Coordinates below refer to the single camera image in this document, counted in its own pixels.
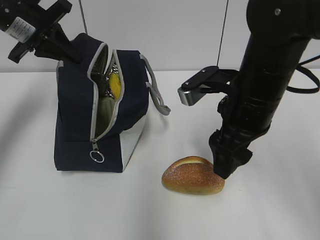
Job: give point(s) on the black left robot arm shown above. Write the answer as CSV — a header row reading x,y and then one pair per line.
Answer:
x,y
37,30

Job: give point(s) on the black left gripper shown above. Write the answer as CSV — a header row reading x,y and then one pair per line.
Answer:
x,y
37,29

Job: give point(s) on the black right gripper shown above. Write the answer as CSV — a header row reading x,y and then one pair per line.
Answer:
x,y
243,121

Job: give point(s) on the navy blue lunch bag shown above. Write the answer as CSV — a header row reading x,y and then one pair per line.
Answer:
x,y
79,87

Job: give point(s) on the yellow banana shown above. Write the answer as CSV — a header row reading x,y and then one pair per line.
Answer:
x,y
115,85

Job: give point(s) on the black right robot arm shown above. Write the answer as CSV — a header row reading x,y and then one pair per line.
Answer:
x,y
280,31

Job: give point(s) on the brown bread roll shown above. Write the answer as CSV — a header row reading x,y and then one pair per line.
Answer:
x,y
192,175

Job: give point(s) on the green lid glass container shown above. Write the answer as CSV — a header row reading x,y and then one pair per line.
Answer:
x,y
104,114

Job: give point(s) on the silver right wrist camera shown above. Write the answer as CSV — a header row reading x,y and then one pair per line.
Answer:
x,y
209,80

